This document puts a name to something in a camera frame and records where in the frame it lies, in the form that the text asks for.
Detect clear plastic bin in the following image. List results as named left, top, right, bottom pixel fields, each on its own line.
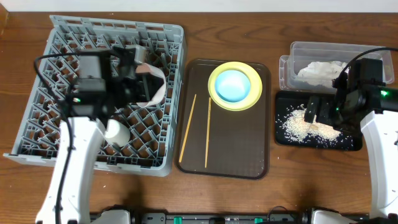
left=279, top=41, right=376, bottom=94

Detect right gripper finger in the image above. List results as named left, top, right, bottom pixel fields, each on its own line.
left=317, top=99, right=334, bottom=124
left=304, top=96, right=320, bottom=123

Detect grey plastic dishwasher rack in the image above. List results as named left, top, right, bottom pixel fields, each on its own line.
left=7, top=15, right=186, bottom=177

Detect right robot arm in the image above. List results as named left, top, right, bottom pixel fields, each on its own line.
left=304, top=58, right=397, bottom=223

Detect white napkin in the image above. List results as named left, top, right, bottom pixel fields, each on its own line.
left=296, top=61, right=347, bottom=88

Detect small white green cup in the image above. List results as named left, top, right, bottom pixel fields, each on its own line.
left=104, top=119, right=130, bottom=147

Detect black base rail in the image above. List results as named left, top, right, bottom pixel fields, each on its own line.
left=90, top=205, right=374, bottom=224

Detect black waste tray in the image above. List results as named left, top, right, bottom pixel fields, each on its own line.
left=275, top=91, right=363, bottom=151

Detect left wooden chopstick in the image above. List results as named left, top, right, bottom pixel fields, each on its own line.
left=178, top=94, right=197, bottom=163

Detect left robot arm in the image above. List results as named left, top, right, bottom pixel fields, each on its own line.
left=35, top=45, right=166, bottom=223

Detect pink white bowl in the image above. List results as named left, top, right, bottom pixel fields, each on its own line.
left=136, top=63, right=166, bottom=108

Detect yellow plate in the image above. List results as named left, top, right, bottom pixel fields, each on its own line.
left=208, top=62, right=262, bottom=111

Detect dark brown serving tray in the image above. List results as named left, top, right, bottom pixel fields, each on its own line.
left=175, top=59, right=272, bottom=180

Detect light blue bowl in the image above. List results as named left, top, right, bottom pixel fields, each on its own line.
left=215, top=70, right=251, bottom=103

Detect rice grains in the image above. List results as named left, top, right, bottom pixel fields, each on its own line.
left=275, top=104, right=356, bottom=151

